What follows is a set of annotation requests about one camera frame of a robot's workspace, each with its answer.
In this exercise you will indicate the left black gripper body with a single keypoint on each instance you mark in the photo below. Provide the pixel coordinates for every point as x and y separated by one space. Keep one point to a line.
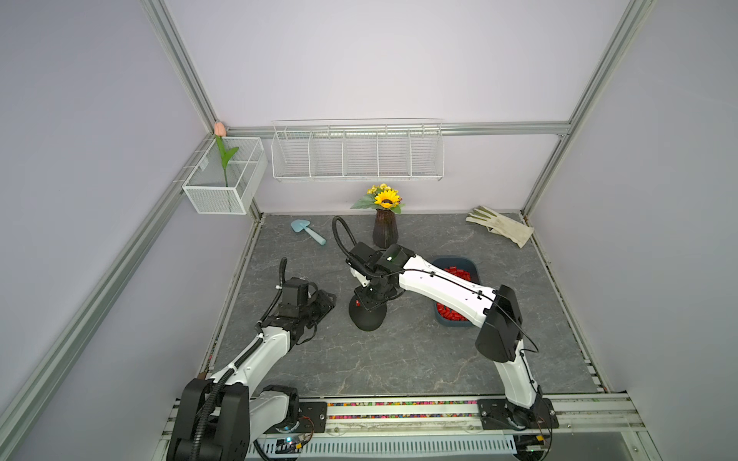
315 309

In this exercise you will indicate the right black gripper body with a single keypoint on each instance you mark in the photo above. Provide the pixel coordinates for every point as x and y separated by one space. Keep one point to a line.
369 295

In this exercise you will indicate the black dome screw fixture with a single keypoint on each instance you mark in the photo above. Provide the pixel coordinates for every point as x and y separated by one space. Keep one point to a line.
365 318

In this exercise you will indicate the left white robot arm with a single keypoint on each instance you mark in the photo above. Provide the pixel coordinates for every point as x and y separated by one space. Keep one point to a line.
220 418

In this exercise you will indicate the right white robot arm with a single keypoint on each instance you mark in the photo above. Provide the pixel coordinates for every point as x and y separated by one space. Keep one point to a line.
500 339

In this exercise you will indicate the pile of red sleeves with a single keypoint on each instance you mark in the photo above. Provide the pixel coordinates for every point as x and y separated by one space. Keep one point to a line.
450 292

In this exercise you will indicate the dark ribbed vase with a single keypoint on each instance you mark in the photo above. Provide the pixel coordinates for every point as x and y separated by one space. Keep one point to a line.
385 231

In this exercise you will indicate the yellow sunflower bouquet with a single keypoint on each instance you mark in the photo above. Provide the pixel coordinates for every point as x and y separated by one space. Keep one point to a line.
381 198

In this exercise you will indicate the teal plastic tray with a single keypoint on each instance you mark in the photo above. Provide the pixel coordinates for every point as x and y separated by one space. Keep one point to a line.
446 261

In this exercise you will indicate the beige work glove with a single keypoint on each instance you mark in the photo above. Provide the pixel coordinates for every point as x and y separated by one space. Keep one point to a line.
499 224

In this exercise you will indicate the artificial pink tulip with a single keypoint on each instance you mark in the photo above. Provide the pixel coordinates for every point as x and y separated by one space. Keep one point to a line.
226 154

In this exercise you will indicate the teal handled small tool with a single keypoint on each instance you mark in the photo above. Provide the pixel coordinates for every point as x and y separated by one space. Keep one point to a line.
301 225

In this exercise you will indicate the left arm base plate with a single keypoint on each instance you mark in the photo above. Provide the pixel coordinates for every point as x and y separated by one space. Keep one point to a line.
311 417

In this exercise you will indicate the white wire wall shelf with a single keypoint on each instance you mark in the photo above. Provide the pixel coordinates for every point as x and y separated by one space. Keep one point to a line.
335 150

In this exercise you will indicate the white mesh wall basket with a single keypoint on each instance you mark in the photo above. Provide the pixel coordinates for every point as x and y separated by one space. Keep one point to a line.
204 186

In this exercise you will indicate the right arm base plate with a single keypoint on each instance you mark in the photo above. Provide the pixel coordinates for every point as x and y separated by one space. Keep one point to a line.
502 414

